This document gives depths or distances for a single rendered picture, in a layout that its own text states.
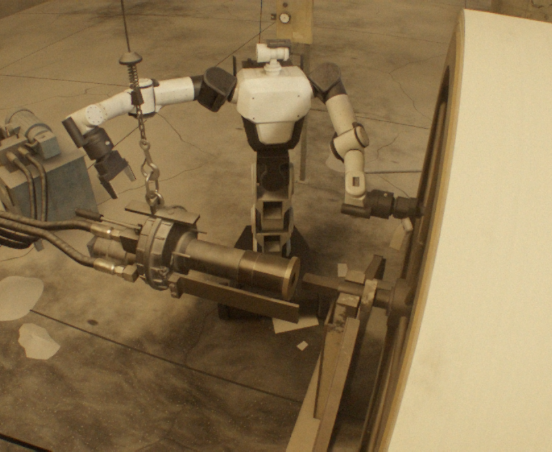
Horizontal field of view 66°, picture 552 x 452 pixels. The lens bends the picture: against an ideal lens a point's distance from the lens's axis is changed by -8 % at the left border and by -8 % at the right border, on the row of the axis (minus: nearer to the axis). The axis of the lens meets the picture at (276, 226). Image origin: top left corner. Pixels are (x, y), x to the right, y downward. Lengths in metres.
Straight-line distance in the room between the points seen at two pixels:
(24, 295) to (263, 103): 1.94
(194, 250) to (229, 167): 2.28
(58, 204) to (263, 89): 1.90
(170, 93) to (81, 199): 1.73
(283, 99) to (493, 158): 1.13
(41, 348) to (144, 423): 0.75
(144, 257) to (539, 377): 1.18
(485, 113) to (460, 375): 0.37
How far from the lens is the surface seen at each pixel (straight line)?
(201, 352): 2.46
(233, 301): 1.52
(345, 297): 1.41
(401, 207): 1.48
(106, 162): 1.50
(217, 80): 1.73
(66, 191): 3.21
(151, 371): 2.44
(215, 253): 1.51
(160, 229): 1.51
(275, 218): 2.13
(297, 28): 3.09
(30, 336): 2.74
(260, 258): 1.47
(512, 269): 0.64
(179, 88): 1.69
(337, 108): 1.74
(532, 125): 0.75
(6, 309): 3.01
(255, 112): 1.71
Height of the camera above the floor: 1.97
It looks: 39 degrees down
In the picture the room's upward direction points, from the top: straight up
